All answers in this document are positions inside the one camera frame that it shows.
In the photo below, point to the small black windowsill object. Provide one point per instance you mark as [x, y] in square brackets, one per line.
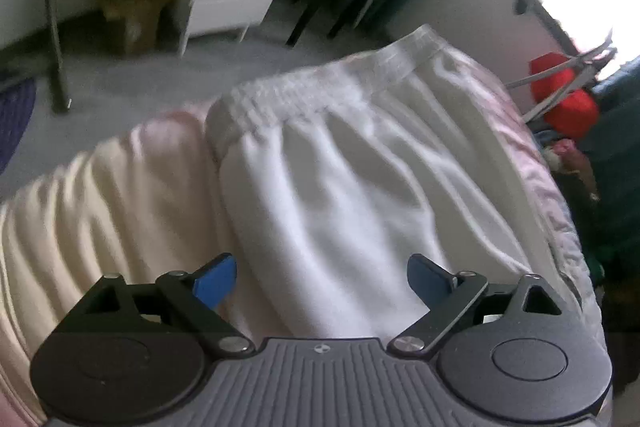
[520, 5]

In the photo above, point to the dark blue rug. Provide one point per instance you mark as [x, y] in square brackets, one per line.
[15, 122]

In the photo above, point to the cardboard box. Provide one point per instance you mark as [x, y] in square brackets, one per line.
[135, 7]

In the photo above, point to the white pants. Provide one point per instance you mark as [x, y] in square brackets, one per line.
[360, 187]

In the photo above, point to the wide teal curtain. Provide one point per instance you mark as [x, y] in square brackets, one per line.
[620, 107]

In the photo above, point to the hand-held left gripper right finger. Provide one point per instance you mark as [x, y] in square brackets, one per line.
[427, 282]

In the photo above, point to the black metal rack pole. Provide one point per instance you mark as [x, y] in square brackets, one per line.
[52, 17]

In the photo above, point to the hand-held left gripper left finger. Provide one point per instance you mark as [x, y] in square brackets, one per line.
[215, 279]

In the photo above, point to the red bag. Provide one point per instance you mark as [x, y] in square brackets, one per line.
[570, 109]

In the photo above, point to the pile of colourful clothes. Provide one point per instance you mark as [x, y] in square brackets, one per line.
[600, 207]

